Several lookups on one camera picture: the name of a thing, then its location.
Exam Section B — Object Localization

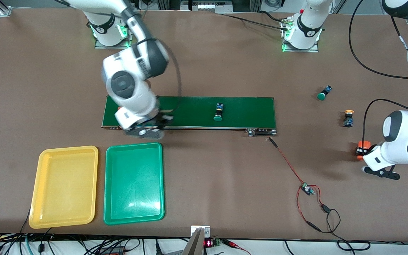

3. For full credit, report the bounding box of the green conveyor belt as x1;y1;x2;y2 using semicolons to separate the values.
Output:
101;95;278;137

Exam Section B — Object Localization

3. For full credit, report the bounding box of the yellow push button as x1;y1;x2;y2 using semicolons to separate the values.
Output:
343;110;355;128

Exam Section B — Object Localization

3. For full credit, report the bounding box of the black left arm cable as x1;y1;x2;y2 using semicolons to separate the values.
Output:
348;0;408;142

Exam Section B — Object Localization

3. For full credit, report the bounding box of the black power cable loop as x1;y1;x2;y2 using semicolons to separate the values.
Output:
319;208;371;251

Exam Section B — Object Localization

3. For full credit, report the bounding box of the red wire with black connector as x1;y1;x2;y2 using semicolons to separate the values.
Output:
296;187;322;232
310;185;331;214

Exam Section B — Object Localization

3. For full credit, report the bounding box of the white labelled device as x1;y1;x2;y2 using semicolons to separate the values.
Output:
180;0;233;14

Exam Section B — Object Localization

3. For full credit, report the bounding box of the red clip lead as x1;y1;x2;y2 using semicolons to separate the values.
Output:
222;239;251;255

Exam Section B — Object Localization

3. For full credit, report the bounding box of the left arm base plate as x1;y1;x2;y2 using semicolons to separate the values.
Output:
281;16;319;53

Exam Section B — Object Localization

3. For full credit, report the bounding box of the green plastic tray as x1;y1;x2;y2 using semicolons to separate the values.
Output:
103;142;165;225

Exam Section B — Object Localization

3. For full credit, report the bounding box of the red black motor cable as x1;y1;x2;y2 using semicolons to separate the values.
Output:
268;137;305;186

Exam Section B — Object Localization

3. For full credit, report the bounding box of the silver metal clamp bracket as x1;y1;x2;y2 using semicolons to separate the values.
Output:
183;225;211;255

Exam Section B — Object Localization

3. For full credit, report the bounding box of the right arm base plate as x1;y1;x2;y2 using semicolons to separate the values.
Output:
95;10;136;49

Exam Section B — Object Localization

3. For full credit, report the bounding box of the black cable on table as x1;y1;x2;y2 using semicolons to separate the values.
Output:
222;10;291;30

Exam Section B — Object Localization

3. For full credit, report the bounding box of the yellow plastic tray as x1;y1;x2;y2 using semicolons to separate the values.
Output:
29;146;99;229

